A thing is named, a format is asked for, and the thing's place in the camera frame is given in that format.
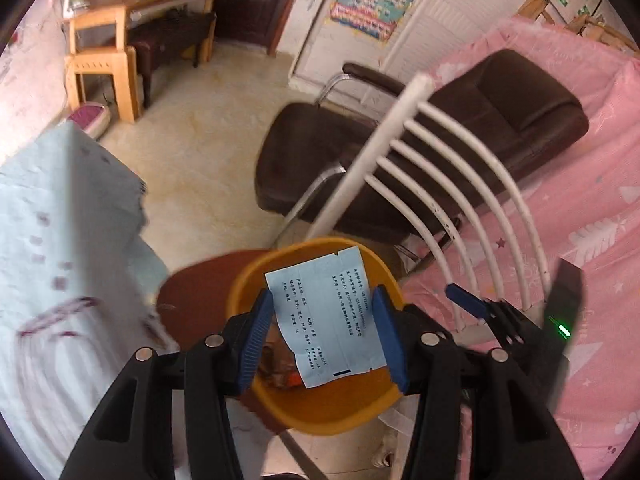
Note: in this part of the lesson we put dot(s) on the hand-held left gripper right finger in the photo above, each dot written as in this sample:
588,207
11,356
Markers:
392,345

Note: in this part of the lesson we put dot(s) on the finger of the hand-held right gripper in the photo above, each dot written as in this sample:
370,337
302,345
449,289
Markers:
465,300

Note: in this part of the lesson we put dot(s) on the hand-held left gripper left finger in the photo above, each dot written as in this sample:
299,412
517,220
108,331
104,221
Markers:
252,345

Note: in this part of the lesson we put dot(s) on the printed plastic bag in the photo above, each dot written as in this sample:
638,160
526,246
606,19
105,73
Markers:
320,310

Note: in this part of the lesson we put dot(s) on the orange plastic basin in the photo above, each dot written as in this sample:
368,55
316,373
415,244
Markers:
325,410

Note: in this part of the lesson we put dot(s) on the pink bedsheet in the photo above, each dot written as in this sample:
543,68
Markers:
590,185

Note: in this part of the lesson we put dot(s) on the white metal chair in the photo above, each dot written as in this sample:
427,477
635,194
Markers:
450,170

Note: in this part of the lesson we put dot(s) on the brown leather armchair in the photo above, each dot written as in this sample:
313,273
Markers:
440,135

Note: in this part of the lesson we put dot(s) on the light blue printed tablecloth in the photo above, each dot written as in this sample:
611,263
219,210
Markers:
60,210

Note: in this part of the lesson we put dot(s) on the dark padded stool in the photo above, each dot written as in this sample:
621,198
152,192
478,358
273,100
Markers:
170,40

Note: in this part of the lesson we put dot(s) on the dark brown door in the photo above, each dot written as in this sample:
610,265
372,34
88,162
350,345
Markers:
255,0

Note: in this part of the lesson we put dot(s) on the wooden desk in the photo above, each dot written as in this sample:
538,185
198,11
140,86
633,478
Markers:
110,10

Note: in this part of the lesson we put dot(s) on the wooden bed frame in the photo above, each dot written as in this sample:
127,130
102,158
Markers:
590,25

